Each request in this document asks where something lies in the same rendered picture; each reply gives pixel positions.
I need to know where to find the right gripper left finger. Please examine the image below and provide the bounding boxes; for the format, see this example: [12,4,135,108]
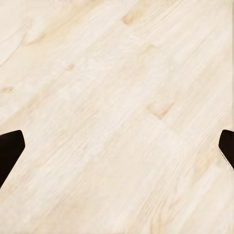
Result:
[0,130,25,188]

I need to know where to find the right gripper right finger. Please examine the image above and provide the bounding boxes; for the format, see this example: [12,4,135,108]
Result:
[218,130,234,169]

